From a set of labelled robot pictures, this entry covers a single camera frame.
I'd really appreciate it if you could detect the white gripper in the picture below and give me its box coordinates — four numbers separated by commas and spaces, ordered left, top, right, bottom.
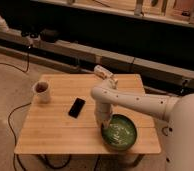
95, 102, 112, 129

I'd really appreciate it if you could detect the green ceramic bowl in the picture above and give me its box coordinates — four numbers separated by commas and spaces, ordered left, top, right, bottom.
101, 114, 137, 151

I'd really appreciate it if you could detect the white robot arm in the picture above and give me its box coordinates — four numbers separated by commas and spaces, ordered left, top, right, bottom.
91, 79, 194, 171

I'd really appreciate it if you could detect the black smartphone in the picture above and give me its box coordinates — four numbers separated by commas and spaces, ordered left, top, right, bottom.
68, 98, 85, 118

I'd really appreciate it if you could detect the wooden table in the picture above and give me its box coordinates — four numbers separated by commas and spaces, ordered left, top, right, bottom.
14, 73, 162, 167

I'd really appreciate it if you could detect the white mug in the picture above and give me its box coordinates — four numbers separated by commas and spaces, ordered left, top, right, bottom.
32, 81, 51, 103

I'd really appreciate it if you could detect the dark round object on ledge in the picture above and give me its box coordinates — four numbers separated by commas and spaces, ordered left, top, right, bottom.
40, 29, 59, 43

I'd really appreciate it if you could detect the black floor cable left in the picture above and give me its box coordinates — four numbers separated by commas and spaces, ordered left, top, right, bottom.
0, 44, 33, 171

